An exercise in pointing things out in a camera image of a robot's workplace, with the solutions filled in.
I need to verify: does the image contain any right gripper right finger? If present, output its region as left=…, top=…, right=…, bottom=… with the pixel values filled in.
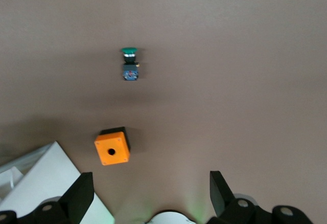
left=208, top=170, right=315, bottom=224

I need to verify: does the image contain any orange box with black base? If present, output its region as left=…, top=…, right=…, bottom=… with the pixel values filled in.
left=94, top=126, right=132, bottom=167

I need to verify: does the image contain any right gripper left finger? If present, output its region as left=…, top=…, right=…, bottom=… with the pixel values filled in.
left=0, top=172, right=95, bottom=224

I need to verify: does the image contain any white plastic drawer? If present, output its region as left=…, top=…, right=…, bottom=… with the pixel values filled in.
left=0, top=142, right=56, bottom=204

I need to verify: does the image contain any green push button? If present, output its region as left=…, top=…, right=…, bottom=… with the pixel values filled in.
left=119, top=46, right=142, bottom=81

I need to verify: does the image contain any white drawer cabinet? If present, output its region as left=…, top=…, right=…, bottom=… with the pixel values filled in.
left=0, top=142, right=115, bottom=224

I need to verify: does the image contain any brown table cover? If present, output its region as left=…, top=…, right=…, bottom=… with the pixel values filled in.
left=0, top=0, right=327, bottom=224

